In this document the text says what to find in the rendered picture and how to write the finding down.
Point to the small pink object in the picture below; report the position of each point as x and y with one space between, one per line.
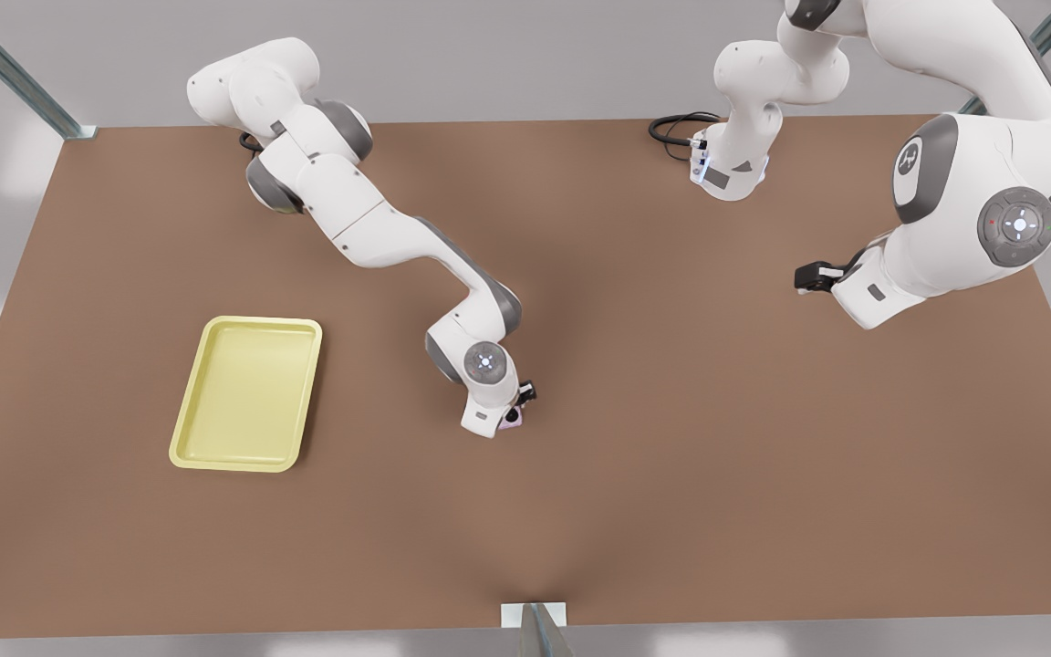
513 419

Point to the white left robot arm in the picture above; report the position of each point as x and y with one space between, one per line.
963 196

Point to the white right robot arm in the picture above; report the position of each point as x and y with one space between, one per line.
370 224

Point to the yellow rectangular tray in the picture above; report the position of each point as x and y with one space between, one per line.
246 393

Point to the silver frame post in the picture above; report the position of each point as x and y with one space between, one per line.
539 630
1041 41
10 68

